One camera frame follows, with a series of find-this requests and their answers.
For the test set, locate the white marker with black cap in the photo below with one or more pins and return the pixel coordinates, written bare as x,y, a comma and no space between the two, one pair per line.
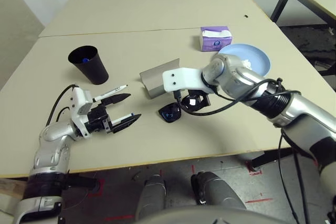
110,93

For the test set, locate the black plastic cup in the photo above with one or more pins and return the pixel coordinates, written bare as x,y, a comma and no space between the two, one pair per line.
94,72

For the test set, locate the purple tissue pack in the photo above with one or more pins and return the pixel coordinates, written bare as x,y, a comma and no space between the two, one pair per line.
210,44

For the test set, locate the black sunglasses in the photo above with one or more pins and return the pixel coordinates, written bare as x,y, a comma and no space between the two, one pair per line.
169,115

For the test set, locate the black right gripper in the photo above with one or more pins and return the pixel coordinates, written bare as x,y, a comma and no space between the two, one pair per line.
206,99

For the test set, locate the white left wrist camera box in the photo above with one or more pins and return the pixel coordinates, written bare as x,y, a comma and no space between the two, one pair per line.
77,103

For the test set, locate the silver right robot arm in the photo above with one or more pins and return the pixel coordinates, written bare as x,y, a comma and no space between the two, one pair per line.
236,74

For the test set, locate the blue plate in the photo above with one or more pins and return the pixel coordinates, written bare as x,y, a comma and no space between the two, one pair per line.
258,58

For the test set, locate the grey robot right leg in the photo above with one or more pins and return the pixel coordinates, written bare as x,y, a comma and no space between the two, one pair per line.
218,190

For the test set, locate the grey robot torso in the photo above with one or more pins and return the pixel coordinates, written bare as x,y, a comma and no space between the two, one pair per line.
210,216

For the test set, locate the black table frame foot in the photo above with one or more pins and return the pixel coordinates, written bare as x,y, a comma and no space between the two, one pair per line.
265,161
78,182

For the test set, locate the grey robot left leg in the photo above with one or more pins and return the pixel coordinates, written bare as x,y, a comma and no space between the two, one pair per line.
151,197

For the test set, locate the white marker with blue cap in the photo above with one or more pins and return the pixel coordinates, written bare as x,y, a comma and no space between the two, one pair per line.
122,119

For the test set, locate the grey glasses case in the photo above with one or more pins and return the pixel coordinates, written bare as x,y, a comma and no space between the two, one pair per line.
152,77

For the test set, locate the grey robot leg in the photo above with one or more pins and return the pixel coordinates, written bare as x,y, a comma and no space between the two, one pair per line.
151,197
218,190

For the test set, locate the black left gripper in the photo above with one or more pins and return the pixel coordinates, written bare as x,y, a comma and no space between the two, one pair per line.
98,120

